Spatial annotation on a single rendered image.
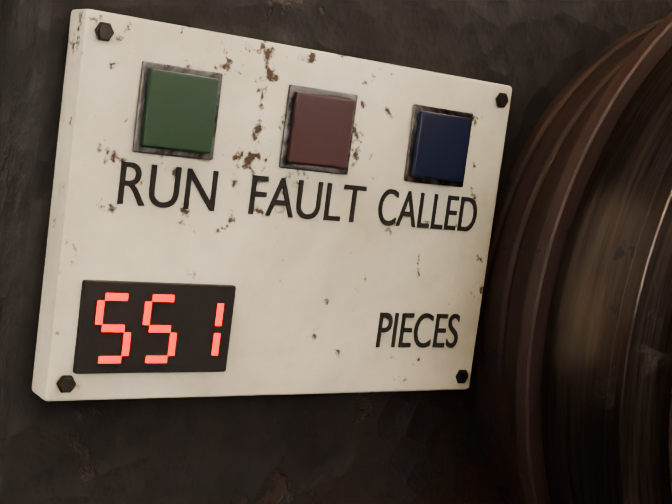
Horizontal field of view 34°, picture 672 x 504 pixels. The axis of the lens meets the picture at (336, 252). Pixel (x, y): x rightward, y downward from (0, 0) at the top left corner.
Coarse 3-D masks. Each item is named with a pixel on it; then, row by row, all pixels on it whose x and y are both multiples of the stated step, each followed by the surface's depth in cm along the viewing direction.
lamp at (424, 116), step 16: (432, 112) 61; (432, 128) 61; (448, 128) 61; (464, 128) 62; (416, 144) 60; (432, 144) 61; (448, 144) 62; (464, 144) 62; (416, 160) 60; (432, 160) 61; (448, 160) 62; (464, 160) 62; (416, 176) 61; (432, 176) 61; (448, 176) 62
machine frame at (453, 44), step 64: (0, 0) 56; (64, 0) 51; (128, 0) 53; (192, 0) 54; (256, 0) 56; (320, 0) 58; (384, 0) 61; (448, 0) 63; (512, 0) 66; (576, 0) 69; (640, 0) 72; (0, 64) 56; (64, 64) 51; (448, 64) 64; (512, 64) 67; (576, 64) 70; (0, 128) 55; (512, 128) 67; (0, 192) 55; (0, 256) 54; (0, 320) 54; (0, 384) 53; (0, 448) 53; (64, 448) 54; (128, 448) 56; (192, 448) 58; (256, 448) 61; (320, 448) 63; (384, 448) 66; (448, 448) 69
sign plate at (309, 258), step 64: (128, 64) 51; (192, 64) 53; (256, 64) 55; (320, 64) 57; (384, 64) 59; (64, 128) 51; (128, 128) 51; (256, 128) 55; (384, 128) 60; (64, 192) 50; (128, 192) 52; (192, 192) 54; (256, 192) 56; (320, 192) 58; (384, 192) 60; (448, 192) 63; (64, 256) 51; (128, 256) 52; (192, 256) 54; (256, 256) 56; (320, 256) 59; (384, 256) 61; (448, 256) 64; (64, 320) 51; (128, 320) 53; (192, 320) 55; (256, 320) 57; (320, 320) 59; (384, 320) 62; (448, 320) 64; (64, 384) 51; (128, 384) 54; (192, 384) 55; (256, 384) 58; (320, 384) 60; (384, 384) 62; (448, 384) 65
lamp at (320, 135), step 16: (304, 96) 56; (320, 96) 56; (304, 112) 56; (320, 112) 57; (336, 112) 57; (352, 112) 58; (304, 128) 56; (320, 128) 57; (336, 128) 57; (288, 144) 56; (304, 144) 56; (320, 144) 57; (336, 144) 57; (288, 160) 56; (304, 160) 56; (320, 160) 57; (336, 160) 58
